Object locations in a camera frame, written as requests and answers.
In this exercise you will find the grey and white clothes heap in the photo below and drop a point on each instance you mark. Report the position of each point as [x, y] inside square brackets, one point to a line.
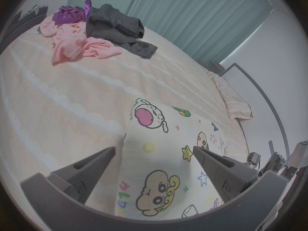
[33, 10]

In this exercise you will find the white printed pyjama top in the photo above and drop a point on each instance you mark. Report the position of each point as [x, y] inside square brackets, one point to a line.
[156, 157]

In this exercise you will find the pink garment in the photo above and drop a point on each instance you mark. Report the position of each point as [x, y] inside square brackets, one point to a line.
[69, 44]

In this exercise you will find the black garment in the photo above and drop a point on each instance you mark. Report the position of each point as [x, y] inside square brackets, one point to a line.
[113, 28]

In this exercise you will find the dark grey chest of drawers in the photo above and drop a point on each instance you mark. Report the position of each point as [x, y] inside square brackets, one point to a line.
[19, 30]

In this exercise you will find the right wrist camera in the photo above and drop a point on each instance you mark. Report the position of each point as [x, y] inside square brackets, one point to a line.
[254, 158]

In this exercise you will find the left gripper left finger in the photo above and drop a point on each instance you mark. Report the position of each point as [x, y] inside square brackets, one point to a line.
[79, 177]

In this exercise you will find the purple satin garment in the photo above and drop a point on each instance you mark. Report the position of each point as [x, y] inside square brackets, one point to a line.
[67, 15]

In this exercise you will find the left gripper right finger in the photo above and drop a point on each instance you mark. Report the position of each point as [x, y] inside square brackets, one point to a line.
[226, 176]

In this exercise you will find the grey bedside table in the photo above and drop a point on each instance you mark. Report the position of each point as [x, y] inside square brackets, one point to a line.
[215, 66]

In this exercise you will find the bed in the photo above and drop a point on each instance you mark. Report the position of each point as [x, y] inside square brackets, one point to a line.
[72, 92]

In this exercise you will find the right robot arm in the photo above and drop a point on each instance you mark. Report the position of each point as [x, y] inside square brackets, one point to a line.
[298, 153]

